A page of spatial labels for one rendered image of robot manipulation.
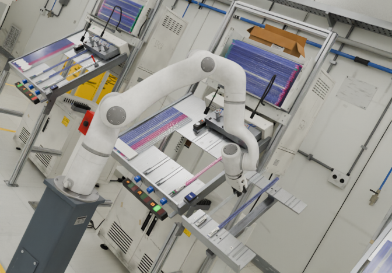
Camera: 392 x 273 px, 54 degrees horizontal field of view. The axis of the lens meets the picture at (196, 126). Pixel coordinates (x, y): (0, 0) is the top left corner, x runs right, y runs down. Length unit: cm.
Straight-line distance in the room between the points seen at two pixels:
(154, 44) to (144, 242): 165
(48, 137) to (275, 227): 220
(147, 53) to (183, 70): 183
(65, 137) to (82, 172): 166
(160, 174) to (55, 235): 72
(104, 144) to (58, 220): 34
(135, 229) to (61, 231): 101
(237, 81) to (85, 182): 72
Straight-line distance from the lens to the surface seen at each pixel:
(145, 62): 331
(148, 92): 148
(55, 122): 335
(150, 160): 219
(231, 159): 163
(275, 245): 382
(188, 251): 228
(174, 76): 149
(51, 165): 328
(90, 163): 154
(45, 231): 165
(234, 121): 160
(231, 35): 259
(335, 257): 364
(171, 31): 340
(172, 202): 195
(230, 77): 156
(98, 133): 153
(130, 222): 257
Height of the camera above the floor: 133
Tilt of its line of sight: 7 degrees down
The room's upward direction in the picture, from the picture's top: 27 degrees clockwise
